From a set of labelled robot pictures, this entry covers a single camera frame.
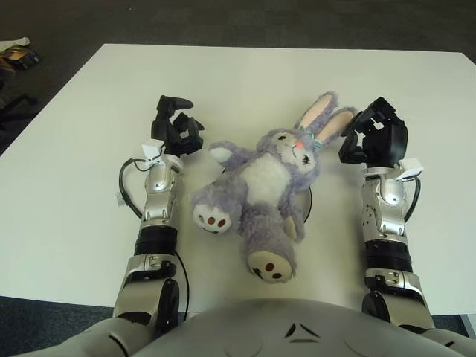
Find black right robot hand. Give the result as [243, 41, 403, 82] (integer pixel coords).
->
[337, 96, 425, 183]

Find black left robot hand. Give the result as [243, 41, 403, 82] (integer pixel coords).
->
[141, 94, 205, 168]

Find purple plush bunny doll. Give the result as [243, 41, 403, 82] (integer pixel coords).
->
[190, 91, 358, 285]

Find white plate with black rim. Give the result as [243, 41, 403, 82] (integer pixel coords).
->
[219, 165, 314, 226]

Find black floor object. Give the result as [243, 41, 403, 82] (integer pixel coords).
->
[0, 94, 38, 129]

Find items on floor corner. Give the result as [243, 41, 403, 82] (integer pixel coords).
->
[0, 46, 42, 71]

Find white paper scrap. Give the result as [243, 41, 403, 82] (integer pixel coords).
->
[0, 36, 30, 51]

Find white table leg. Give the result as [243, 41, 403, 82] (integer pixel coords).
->
[460, 314, 476, 339]

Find grey robot torso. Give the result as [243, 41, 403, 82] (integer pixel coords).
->
[129, 295, 476, 357]

